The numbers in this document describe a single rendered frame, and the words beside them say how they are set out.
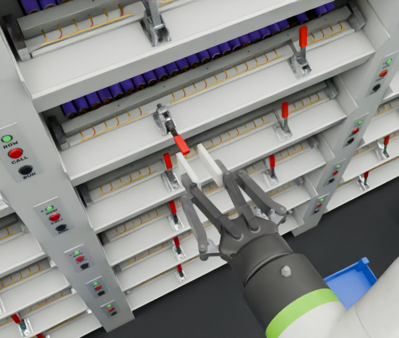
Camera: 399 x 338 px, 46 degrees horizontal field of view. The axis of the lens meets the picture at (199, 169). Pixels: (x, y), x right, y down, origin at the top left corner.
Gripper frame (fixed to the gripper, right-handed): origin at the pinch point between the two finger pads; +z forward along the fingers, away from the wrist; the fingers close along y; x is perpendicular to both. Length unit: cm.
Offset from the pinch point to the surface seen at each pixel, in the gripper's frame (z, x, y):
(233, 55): 16.8, 4.3, 15.4
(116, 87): 18.9, 4.9, -5.4
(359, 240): 19, -91, 63
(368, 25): 13.9, 2.6, 42.2
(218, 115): 10.8, -1.8, 9.0
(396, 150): 25, -59, 76
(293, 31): 17.1, 4.6, 27.7
